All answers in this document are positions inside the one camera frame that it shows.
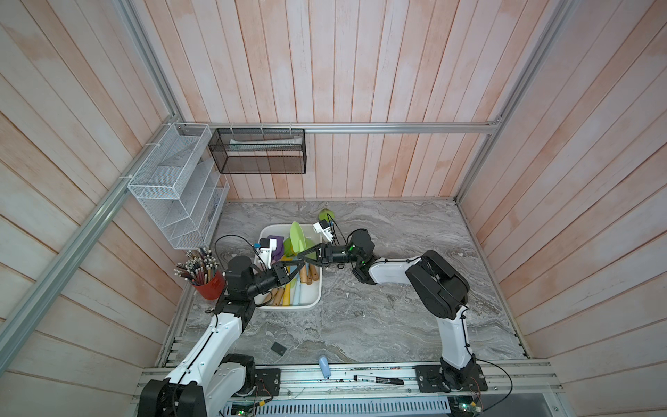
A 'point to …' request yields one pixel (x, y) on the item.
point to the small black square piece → (279, 348)
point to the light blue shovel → (296, 296)
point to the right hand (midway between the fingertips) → (300, 261)
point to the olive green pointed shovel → (298, 241)
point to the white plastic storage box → (302, 292)
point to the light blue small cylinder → (325, 367)
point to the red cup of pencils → (201, 269)
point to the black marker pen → (359, 378)
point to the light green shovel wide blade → (309, 243)
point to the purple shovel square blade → (277, 254)
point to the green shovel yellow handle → (323, 215)
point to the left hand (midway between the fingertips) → (303, 267)
